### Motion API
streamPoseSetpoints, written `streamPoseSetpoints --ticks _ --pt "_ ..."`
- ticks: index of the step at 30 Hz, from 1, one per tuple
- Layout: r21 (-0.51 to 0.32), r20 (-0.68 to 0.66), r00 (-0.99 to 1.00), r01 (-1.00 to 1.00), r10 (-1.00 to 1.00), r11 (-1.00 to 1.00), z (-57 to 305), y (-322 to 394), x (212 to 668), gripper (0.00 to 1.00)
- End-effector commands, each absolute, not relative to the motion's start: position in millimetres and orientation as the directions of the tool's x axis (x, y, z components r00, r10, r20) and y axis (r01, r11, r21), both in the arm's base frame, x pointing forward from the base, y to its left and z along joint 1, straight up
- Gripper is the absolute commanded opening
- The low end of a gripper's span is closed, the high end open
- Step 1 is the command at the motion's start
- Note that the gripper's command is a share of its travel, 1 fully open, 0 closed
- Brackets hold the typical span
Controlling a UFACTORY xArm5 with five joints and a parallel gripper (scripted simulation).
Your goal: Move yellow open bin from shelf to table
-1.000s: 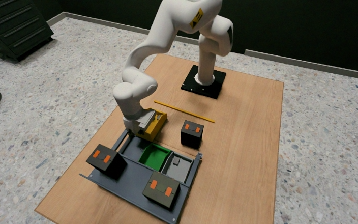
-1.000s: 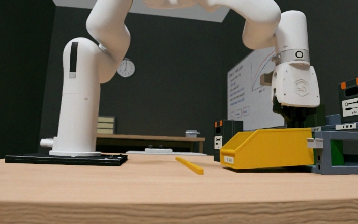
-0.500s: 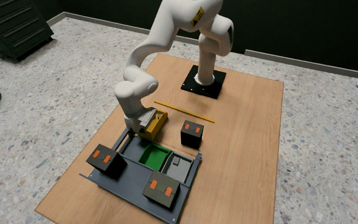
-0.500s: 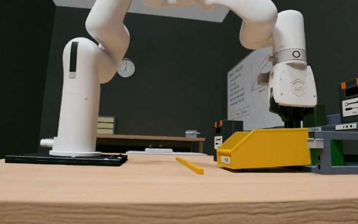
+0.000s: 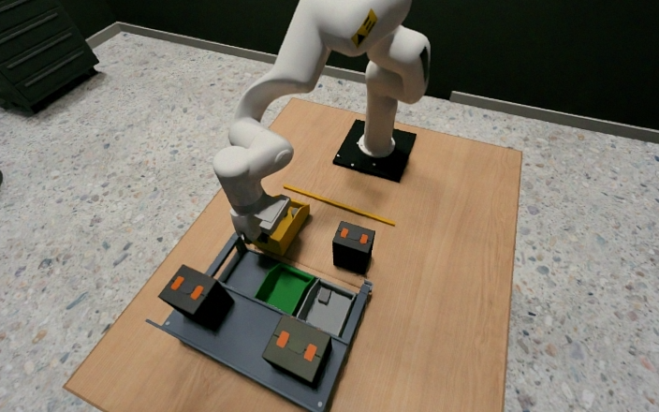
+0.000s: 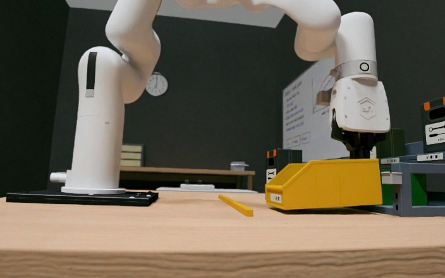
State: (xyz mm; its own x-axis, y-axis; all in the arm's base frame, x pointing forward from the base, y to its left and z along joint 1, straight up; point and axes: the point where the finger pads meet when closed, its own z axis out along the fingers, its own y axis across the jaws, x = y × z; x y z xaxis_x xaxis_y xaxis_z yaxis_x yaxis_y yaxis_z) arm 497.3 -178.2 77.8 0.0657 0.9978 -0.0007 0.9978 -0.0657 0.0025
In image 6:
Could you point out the yellow open-front bin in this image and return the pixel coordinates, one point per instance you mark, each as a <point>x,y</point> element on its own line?
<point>326,183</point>

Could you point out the yellow bar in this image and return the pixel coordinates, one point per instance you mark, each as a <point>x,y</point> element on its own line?
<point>239,207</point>

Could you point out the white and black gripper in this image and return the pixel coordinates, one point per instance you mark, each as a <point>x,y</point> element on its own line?
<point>359,107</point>

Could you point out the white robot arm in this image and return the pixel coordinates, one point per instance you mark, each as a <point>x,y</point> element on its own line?
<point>102,73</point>

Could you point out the green open bin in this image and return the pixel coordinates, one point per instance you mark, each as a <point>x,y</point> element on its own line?
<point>418,189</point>

